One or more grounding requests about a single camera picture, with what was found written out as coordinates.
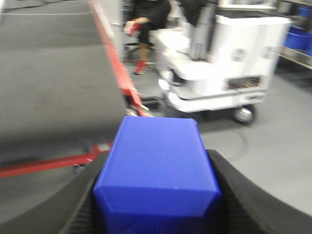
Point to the red conveyor frame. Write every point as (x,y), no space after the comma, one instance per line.
(134,107)

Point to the small blue plastic part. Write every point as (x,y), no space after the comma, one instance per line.
(158,179)

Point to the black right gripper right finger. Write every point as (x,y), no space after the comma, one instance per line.
(248,209)

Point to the person in black clothes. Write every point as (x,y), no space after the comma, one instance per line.
(148,15)

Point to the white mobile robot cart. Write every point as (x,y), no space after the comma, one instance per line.
(222,58)

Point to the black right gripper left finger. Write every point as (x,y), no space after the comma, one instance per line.
(70,211)

